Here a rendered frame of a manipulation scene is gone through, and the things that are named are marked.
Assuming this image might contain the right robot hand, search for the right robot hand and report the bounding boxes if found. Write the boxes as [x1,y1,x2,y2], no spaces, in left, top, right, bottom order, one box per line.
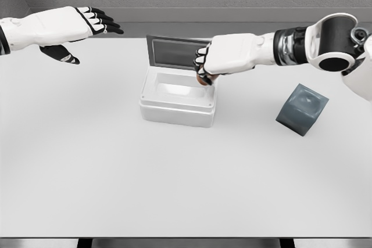
[194,33,264,86]

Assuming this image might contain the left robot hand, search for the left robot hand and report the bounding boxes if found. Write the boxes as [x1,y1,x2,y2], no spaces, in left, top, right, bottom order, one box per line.
[25,6,125,66]

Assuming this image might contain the white box with hinged lid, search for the white box with hinged lid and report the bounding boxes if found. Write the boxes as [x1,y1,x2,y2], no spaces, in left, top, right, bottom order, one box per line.
[139,34,218,129]

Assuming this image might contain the dark grey square container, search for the dark grey square container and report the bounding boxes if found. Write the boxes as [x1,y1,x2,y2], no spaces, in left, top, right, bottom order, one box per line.
[275,83,330,138]

